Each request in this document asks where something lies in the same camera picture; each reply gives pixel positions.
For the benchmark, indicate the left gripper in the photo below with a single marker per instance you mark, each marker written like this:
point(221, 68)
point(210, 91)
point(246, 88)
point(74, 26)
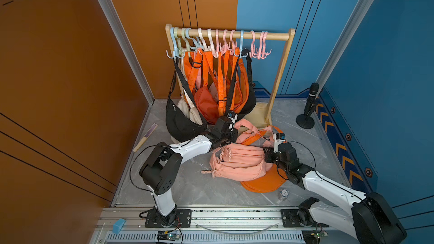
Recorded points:
point(234, 133)

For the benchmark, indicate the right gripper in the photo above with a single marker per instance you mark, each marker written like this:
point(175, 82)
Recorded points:
point(268, 156)

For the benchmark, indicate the pink crescent sling bag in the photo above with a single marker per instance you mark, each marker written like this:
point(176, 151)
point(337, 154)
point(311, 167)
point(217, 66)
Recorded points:
point(253, 134)

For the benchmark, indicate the orange crescent sling bag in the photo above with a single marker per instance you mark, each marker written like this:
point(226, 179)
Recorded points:
point(270, 182)

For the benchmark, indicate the pink rectangular waist bag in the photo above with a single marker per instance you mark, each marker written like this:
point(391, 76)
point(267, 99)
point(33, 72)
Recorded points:
point(238, 162)

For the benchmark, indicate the black and orange sling bag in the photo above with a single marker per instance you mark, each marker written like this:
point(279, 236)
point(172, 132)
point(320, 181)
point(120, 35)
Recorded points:
point(241, 97)

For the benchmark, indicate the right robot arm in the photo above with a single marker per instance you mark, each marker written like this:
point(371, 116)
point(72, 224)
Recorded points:
point(365, 216)

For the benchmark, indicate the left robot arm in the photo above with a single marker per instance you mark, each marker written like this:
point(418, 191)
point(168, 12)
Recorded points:
point(160, 169)

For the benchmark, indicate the red-orange sling bag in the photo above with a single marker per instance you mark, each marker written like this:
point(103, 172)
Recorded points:
point(206, 105)

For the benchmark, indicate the black crescent sling bag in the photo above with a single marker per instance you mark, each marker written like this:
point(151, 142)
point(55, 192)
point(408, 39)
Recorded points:
point(183, 122)

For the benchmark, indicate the wooden garment rack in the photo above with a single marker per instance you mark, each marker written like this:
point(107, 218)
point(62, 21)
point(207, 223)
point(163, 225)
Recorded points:
point(261, 114)

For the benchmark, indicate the black microphone on stand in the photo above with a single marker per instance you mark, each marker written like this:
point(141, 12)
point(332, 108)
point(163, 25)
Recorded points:
point(305, 120)

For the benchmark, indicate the folded paper fan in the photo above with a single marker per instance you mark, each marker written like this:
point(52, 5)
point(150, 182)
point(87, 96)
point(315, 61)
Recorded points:
point(145, 137)

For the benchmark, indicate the green circuit board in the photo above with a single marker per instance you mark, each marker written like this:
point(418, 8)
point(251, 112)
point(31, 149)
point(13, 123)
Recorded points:
point(166, 237)

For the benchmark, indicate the blue sponge block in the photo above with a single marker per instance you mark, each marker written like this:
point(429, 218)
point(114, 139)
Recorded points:
point(118, 226)

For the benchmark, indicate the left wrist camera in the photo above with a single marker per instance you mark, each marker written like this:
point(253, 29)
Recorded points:
point(233, 118)

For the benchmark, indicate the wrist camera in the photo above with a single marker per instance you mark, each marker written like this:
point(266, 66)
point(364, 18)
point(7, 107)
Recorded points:
point(233, 118)
point(278, 138)

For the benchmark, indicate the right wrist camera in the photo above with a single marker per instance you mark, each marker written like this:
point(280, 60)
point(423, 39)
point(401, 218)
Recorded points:
point(278, 138)

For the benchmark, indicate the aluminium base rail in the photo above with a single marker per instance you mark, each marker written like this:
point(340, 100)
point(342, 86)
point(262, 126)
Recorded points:
point(215, 225)

